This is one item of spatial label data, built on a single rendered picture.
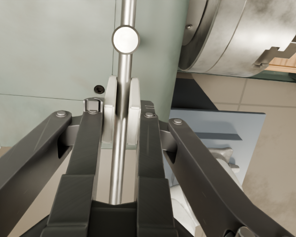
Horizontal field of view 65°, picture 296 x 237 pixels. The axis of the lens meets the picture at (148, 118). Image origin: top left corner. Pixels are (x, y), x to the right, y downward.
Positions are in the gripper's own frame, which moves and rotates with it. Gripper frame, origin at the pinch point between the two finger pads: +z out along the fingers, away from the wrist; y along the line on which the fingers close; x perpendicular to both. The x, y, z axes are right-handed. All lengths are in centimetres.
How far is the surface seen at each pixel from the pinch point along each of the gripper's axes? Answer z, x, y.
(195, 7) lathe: 19.7, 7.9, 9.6
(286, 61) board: 49, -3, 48
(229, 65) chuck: 19.6, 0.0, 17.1
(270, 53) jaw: 18.0, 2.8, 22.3
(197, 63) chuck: 20.0, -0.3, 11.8
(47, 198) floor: 138, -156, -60
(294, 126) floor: 138, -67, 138
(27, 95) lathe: 12.6, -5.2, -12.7
